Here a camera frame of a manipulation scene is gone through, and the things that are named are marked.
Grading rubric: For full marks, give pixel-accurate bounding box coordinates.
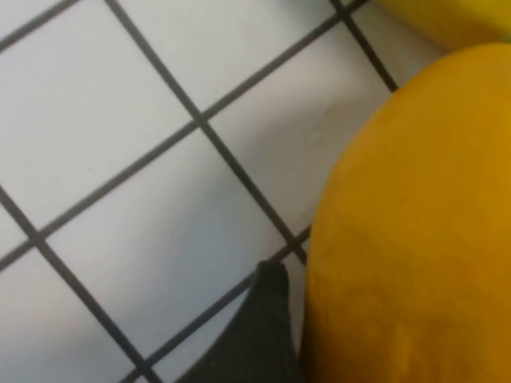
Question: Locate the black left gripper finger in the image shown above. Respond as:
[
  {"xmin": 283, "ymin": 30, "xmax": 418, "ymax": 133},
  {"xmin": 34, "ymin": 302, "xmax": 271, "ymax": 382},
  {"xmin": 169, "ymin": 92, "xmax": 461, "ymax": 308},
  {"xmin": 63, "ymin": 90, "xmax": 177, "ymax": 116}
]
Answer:
[{"xmin": 190, "ymin": 260, "xmax": 305, "ymax": 383}]

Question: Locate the plain yellow mango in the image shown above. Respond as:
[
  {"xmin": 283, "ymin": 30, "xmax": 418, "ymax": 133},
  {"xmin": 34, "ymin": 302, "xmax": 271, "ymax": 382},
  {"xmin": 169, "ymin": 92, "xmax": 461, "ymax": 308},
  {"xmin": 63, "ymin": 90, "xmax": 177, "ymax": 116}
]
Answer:
[{"xmin": 299, "ymin": 41, "xmax": 511, "ymax": 383}]

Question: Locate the yellow banana green tip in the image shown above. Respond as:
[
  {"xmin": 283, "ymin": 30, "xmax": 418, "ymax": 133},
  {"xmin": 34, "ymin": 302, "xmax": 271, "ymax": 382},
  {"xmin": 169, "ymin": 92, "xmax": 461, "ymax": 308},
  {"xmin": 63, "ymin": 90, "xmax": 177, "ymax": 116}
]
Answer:
[{"xmin": 377, "ymin": 0, "xmax": 511, "ymax": 51}]

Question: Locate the white black-grid tablecloth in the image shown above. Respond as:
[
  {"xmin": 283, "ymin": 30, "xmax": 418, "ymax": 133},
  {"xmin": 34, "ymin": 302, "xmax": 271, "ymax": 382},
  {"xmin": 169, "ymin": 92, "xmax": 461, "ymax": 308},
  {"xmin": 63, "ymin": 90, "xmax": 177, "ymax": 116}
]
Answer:
[{"xmin": 0, "ymin": 0, "xmax": 448, "ymax": 383}]

